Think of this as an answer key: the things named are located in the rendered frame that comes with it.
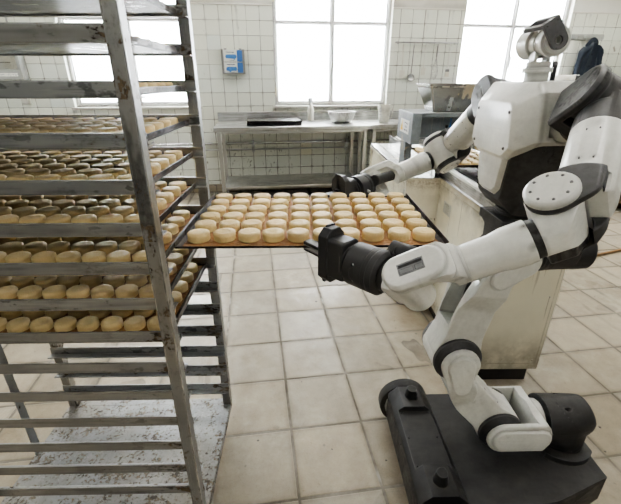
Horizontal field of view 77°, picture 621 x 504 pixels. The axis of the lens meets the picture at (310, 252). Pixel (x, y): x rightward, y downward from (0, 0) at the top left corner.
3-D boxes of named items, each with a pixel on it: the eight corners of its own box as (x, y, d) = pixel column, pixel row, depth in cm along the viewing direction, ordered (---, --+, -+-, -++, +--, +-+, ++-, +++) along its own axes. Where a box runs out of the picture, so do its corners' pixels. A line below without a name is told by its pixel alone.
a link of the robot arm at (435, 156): (392, 166, 143) (438, 146, 145) (405, 189, 141) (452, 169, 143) (398, 152, 133) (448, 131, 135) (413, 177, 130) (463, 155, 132)
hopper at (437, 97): (413, 109, 231) (416, 83, 225) (507, 108, 231) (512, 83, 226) (427, 112, 204) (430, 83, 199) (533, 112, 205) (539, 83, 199)
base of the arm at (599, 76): (594, 168, 81) (625, 121, 80) (647, 157, 68) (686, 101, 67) (534, 129, 80) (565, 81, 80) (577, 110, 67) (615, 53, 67)
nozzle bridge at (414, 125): (393, 165, 246) (398, 108, 233) (507, 165, 247) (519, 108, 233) (406, 177, 216) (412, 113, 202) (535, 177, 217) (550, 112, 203)
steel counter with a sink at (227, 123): (221, 208, 442) (209, 92, 392) (224, 192, 505) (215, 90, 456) (499, 197, 485) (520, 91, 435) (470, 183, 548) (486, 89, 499)
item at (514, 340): (422, 306, 251) (441, 167, 215) (475, 306, 252) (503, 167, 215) (462, 384, 187) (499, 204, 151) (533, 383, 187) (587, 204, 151)
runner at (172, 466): (203, 462, 114) (202, 455, 112) (201, 471, 111) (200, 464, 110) (-20, 466, 112) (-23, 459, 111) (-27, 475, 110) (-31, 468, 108)
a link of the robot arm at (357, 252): (341, 271, 88) (385, 289, 81) (311, 285, 82) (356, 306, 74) (343, 218, 83) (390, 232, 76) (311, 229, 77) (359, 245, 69)
